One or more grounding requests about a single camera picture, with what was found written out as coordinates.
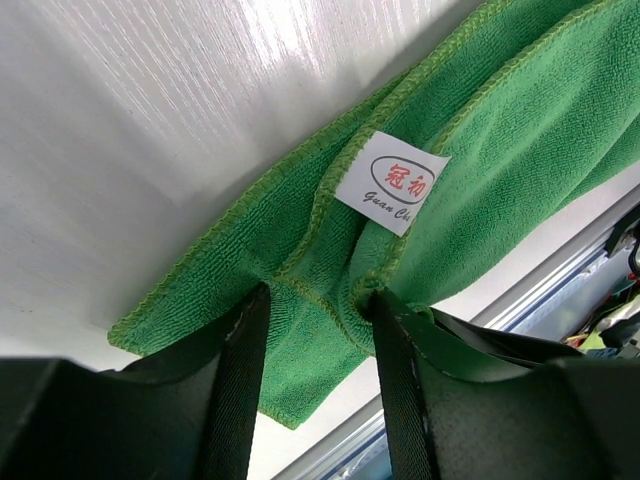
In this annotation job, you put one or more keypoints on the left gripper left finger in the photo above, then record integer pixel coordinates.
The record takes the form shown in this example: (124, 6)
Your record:
(187, 411)

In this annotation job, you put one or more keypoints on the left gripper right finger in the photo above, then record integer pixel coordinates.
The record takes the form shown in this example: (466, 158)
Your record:
(466, 402)

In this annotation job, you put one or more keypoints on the green towel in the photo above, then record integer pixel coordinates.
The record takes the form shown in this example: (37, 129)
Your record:
(422, 189)

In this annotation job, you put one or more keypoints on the aluminium front rail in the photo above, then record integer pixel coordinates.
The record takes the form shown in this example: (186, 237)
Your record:
(578, 297)

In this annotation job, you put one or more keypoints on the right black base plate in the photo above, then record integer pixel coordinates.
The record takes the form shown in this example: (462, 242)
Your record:
(625, 234)

